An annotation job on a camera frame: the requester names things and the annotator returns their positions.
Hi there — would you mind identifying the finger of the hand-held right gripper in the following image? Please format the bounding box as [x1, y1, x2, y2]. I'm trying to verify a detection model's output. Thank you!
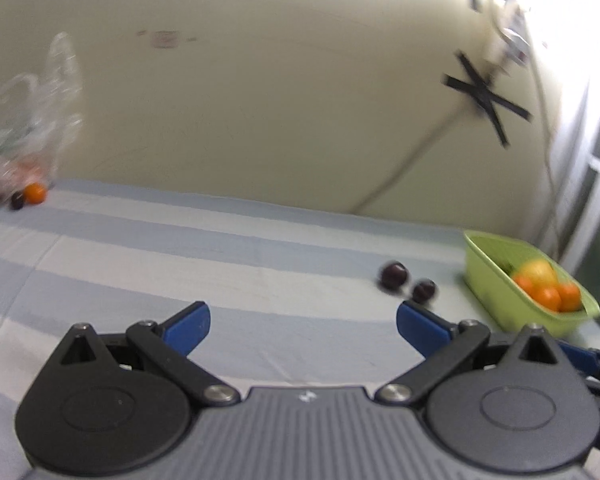
[555, 341, 600, 375]

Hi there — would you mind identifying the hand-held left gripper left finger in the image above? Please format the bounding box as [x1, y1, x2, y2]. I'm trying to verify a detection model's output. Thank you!
[50, 301, 242, 407]

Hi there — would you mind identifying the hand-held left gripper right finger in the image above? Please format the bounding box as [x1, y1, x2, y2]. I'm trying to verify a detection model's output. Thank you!
[375, 300, 577, 407]

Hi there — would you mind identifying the grey wall cable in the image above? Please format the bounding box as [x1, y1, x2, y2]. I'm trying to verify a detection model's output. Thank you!
[354, 107, 481, 214]

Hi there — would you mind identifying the dark plum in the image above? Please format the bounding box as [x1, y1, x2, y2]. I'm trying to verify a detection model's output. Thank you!
[411, 279, 438, 305]
[378, 261, 411, 293]

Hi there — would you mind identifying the clear plastic bag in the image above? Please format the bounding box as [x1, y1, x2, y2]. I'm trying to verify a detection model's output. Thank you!
[0, 31, 84, 211]

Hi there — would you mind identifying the green plastic basket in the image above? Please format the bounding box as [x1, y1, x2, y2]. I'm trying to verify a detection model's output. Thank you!
[463, 230, 600, 339]

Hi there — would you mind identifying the large yellow citrus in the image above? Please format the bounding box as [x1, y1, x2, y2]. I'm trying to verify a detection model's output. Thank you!
[513, 259, 558, 291]

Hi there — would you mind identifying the black tape cross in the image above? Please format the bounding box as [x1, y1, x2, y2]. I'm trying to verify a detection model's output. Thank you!
[443, 51, 534, 149]

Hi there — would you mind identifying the striped bed sheet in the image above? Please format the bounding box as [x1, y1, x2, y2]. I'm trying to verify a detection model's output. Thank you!
[0, 177, 600, 480]

